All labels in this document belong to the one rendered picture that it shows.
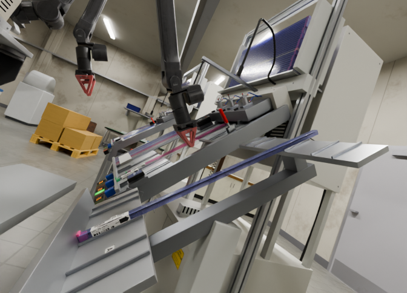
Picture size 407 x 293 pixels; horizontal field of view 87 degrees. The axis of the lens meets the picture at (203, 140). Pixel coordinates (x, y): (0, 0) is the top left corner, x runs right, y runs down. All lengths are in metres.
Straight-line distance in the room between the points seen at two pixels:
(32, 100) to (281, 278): 7.20
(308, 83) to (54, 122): 4.75
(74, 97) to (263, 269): 9.27
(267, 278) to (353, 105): 0.88
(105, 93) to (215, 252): 9.22
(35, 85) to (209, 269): 7.40
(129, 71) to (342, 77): 8.88
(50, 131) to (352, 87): 4.89
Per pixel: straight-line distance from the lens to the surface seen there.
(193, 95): 0.80
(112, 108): 9.38
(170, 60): 0.77
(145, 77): 9.51
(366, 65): 1.36
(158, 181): 0.71
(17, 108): 7.67
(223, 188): 5.41
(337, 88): 1.18
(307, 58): 1.03
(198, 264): 0.45
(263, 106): 0.91
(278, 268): 1.12
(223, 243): 0.44
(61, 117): 5.12
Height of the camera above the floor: 0.91
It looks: 5 degrees up
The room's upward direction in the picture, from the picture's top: 22 degrees clockwise
